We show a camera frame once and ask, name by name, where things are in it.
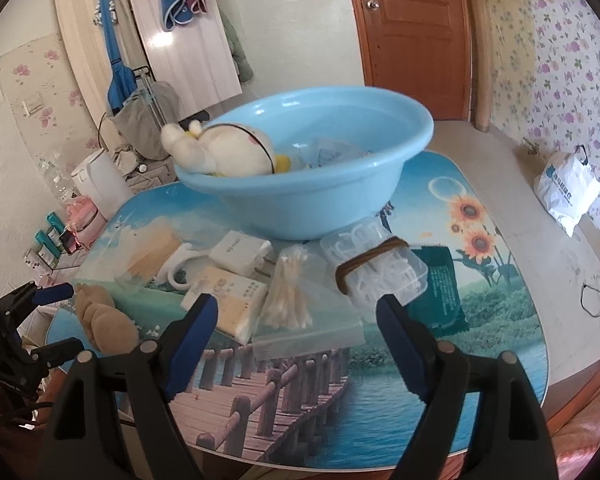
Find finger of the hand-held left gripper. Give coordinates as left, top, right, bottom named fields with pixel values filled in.
left=2, top=337, right=84, bottom=401
left=0, top=281, right=76, bottom=330

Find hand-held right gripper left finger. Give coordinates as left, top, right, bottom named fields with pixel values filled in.
left=37, top=292, right=220, bottom=480

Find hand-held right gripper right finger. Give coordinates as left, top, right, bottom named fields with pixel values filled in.
left=375, top=294, right=553, bottom=480

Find beige tissue pack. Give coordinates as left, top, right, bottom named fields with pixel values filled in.
left=180, top=266, right=271, bottom=347

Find tan plush caterpillar toy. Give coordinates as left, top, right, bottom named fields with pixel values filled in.
left=74, top=282, right=142, bottom=357

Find dark green packet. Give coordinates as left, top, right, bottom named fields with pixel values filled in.
left=409, top=244, right=471, bottom=334

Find clear floss pick box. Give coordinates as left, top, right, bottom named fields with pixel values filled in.
left=320, top=216, right=429, bottom=312

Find white plastic hook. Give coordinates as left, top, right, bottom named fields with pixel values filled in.
left=155, top=241, right=204, bottom=288

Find clear toothpick box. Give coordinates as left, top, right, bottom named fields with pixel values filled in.
left=76, top=222, right=193, bottom=289

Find brown elastic band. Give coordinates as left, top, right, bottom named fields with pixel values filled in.
left=335, top=238, right=411, bottom=296

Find white charger plug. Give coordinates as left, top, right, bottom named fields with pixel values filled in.
left=209, top=230, right=274, bottom=282

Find cotton swab zip bag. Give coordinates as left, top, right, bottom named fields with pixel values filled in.
left=251, top=244, right=367, bottom=362

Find light blue plastic basin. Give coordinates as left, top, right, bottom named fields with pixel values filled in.
left=172, top=87, right=435, bottom=241

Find cream sun plush doll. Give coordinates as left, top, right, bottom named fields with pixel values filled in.
left=160, top=119, right=306, bottom=178

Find clear bag with label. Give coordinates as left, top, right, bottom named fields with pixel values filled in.
left=307, top=136, right=377, bottom=168

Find printed landscape desktop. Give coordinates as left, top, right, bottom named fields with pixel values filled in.
left=45, top=150, right=554, bottom=462

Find teal bottles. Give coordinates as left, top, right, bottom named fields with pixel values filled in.
left=34, top=211, right=64, bottom=267

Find pink container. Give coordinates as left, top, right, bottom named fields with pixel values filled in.
left=64, top=196, right=107, bottom=242

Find clear plastic bottle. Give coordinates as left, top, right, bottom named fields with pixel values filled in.
left=39, top=156, right=77, bottom=197

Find white appliance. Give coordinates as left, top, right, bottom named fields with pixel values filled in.
left=70, top=148, right=134, bottom=217

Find grey cloth bag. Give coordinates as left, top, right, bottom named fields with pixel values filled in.
left=112, top=81, right=182, bottom=157

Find white shopping bag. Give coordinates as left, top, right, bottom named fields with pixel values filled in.
left=533, top=144, right=600, bottom=239

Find metal drying rack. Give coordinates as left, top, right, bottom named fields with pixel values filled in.
left=129, top=65, right=167, bottom=127

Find blue hanging garment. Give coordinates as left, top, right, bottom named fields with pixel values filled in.
left=96, top=0, right=137, bottom=114

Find white leaning boards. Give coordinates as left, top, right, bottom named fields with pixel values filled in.
left=52, top=0, right=244, bottom=127

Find green hanging garment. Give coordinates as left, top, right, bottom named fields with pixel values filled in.
left=224, top=9, right=254, bottom=87

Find brown wooden door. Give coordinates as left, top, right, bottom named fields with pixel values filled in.
left=342, top=0, right=474, bottom=122

